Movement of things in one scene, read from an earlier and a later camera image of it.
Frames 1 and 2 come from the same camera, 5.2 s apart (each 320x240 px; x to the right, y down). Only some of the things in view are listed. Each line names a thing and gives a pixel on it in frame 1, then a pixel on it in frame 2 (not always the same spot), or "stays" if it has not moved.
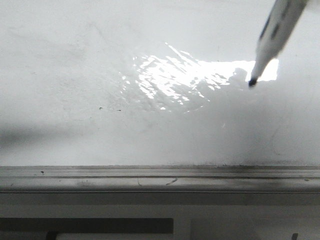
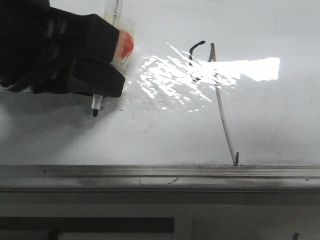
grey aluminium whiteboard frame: [160, 186] stays
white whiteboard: [155, 83] stays
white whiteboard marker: [278, 25] to [113, 11]
